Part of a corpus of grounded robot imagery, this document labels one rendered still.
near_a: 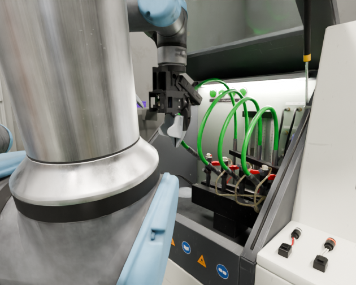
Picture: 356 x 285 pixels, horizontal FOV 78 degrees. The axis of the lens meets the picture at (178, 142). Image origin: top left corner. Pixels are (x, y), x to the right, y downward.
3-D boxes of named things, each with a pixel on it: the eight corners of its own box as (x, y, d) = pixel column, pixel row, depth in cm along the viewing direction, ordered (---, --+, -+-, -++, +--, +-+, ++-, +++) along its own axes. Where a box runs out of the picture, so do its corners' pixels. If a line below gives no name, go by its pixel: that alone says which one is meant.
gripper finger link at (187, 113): (174, 130, 60) (174, 98, 58) (178, 129, 61) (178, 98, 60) (186, 132, 57) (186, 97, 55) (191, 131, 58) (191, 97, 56)
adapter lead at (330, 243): (324, 273, 45) (325, 264, 44) (312, 268, 46) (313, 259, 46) (336, 246, 53) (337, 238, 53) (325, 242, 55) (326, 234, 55)
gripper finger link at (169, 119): (155, 147, 60) (155, 113, 58) (172, 145, 64) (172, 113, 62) (163, 149, 58) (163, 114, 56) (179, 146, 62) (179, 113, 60)
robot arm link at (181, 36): (151, -6, 50) (160, 9, 58) (152, 44, 52) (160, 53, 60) (185, -9, 49) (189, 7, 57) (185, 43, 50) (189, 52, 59)
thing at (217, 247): (118, 220, 101) (117, 187, 99) (127, 216, 104) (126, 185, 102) (236, 310, 57) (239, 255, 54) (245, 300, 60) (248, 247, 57)
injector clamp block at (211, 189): (191, 216, 96) (191, 184, 94) (205, 209, 103) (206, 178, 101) (266, 255, 72) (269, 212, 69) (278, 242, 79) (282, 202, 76)
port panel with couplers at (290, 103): (274, 166, 96) (280, 94, 91) (278, 164, 99) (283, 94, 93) (307, 173, 87) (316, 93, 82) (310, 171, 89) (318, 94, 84)
